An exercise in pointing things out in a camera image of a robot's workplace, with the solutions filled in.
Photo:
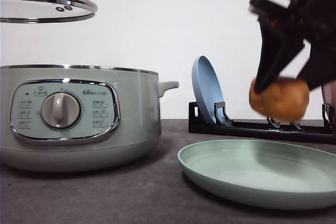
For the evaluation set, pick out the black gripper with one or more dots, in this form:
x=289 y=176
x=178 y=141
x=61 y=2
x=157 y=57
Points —
x=285 y=27

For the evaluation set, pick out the glass steamer lid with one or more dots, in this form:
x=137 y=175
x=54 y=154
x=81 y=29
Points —
x=45 y=11

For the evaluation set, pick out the brown potato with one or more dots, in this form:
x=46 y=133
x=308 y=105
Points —
x=285 y=99

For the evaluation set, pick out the green plate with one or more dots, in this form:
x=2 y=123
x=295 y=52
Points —
x=261 y=174

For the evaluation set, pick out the pink plate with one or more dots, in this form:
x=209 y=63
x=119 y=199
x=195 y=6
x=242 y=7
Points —
x=329 y=94

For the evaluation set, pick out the blue plate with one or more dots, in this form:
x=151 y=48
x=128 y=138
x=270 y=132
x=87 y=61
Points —
x=207 y=88

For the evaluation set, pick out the green electric steamer pot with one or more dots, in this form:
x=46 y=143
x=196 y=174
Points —
x=74 y=118

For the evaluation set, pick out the black dish rack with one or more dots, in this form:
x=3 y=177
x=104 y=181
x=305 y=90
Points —
x=224 y=125

